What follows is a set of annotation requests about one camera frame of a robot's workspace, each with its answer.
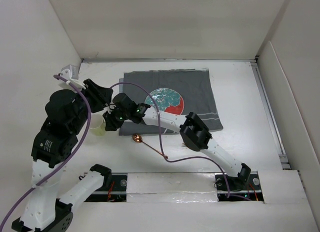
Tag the pale yellow mug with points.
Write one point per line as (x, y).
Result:
(97, 125)

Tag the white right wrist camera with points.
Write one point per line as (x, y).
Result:
(109, 108)

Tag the teal and red plate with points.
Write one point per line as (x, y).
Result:
(168, 100)

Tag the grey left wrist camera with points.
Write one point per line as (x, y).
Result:
(70, 72)

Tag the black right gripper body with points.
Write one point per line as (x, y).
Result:
(116, 119)

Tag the grey cloth placemat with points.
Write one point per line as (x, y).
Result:
(193, 85)

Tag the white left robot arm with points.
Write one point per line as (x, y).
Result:
(60, 137)

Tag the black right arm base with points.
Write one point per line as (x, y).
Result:
(251, 191)

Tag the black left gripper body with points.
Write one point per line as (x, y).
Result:
(96, 100)

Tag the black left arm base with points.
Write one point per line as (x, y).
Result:
(116, 192)

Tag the copper spoon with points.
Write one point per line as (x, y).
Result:
(138, 139)

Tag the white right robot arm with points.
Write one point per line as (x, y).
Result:
(195, 134)

